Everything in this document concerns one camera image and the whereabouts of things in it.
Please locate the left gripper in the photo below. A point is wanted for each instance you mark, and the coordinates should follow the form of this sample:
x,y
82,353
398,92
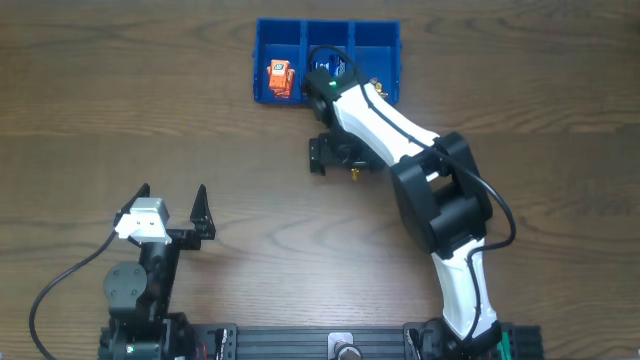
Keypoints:
x,y
187,239

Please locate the orange candy box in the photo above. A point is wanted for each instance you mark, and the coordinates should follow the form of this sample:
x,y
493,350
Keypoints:
x,y
279,72
280,94
292,82

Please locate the gold candy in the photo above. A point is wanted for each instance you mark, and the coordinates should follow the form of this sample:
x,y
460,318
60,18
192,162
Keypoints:
x,y
355,174
381,90

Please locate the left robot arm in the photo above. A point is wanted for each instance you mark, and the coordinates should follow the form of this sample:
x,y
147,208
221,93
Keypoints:
x,y
125,287

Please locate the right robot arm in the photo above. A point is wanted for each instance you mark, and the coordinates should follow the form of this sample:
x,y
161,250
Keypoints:
x,y
370,125

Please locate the blue tray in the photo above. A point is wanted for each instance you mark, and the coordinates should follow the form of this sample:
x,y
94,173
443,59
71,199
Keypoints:
x,y
372,50

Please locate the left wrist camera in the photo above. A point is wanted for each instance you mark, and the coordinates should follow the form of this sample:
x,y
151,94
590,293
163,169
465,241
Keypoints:
x,y
145,220

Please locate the mounting rail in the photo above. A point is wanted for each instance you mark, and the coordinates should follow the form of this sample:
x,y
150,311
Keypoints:
x,y
290,340

